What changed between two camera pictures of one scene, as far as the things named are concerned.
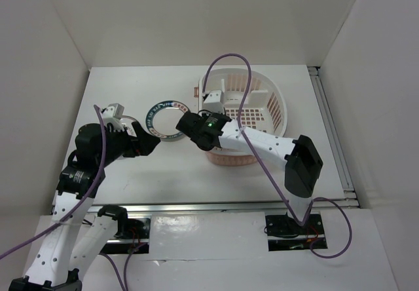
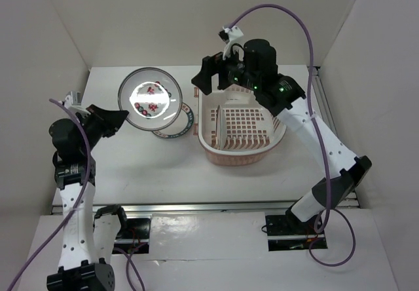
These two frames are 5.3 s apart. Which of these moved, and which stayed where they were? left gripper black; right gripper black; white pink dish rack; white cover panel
Moved: left gripper black; right gripper black
Stayed: white pink dish rack; white cover panel
